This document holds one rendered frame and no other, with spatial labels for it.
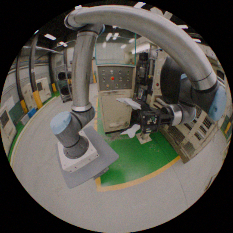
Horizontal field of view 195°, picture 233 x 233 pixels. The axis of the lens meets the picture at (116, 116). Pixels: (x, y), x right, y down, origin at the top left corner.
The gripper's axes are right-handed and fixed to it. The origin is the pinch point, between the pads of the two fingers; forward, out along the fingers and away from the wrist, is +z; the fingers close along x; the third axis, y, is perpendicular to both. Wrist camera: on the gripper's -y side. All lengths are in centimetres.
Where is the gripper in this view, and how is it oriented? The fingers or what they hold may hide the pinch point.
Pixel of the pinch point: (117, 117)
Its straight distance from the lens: 27.0
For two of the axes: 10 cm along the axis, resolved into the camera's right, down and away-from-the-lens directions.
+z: -9.9, 0.8, 1.0
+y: -0.6, 4.1, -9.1
